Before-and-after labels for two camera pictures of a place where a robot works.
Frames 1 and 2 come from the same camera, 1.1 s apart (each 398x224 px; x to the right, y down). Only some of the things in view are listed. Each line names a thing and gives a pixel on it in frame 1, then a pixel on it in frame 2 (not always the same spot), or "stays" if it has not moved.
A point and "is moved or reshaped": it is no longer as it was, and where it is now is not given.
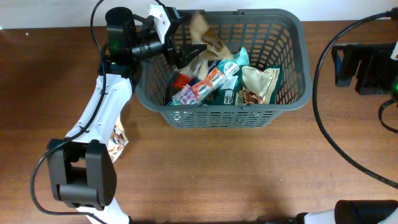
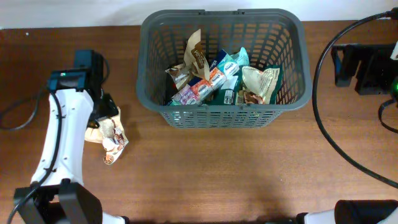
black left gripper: [183, 56] to [110, 109]
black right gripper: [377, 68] stays
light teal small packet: [242, 57] stays
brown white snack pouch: [214, 48] is moved or reshaped
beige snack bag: [118, 140] stays
